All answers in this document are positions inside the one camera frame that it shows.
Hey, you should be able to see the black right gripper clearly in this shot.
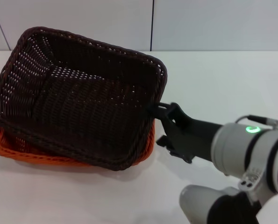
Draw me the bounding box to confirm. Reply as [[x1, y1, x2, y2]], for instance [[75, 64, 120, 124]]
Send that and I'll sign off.
[[150, 102, 224, 164]]

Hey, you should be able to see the dark brown woven basket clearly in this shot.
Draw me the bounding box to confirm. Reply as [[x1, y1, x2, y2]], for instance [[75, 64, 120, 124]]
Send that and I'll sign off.
[[0, 26, 168, 171]]

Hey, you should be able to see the orange woven basket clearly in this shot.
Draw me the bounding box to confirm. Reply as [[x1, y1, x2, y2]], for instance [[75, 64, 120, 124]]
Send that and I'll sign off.
[[0, 119, 156, 167]]

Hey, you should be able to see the cable with metal plug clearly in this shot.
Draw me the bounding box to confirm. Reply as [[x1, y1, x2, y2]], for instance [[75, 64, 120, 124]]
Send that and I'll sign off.
[[234, 114, 278, 132]]

